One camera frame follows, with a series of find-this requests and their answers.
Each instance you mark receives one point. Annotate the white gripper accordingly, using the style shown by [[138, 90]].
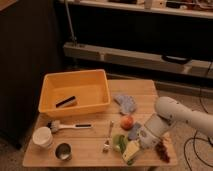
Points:
[[149, 134]]

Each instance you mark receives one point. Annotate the green pepper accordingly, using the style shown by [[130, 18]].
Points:
[[122, 144]]

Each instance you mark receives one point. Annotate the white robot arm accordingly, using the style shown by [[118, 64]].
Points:
[[168, 112]]

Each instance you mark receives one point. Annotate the green plastic cup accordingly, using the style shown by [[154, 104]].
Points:
[[116, 142]]

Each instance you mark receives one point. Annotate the small metal cup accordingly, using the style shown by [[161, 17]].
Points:
[[63, 152]]

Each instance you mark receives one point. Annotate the white paper cup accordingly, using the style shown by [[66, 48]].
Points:
[[42, 137]]

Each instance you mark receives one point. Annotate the blue sponge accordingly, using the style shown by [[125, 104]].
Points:
[[133, 132]]

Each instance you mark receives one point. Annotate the red apple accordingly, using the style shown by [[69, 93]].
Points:
[[127, 122]]

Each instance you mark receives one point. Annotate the metal fork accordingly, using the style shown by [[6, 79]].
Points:
[[107, 142]]

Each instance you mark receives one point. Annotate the wooden table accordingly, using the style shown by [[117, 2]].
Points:
[[87, 144]]

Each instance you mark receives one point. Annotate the blue grey cloth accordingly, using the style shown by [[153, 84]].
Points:
[[127, 103]]

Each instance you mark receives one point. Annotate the black and tan scraper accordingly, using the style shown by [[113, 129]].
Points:
[[71, 101]]

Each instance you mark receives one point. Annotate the white dish brush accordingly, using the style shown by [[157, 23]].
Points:
[[56, 125]]

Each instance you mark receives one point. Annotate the yellow plastic bin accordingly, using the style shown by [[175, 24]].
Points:
[[89, 87]]

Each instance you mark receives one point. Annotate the grey metal rail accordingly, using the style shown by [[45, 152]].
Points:
[[133, 59]]

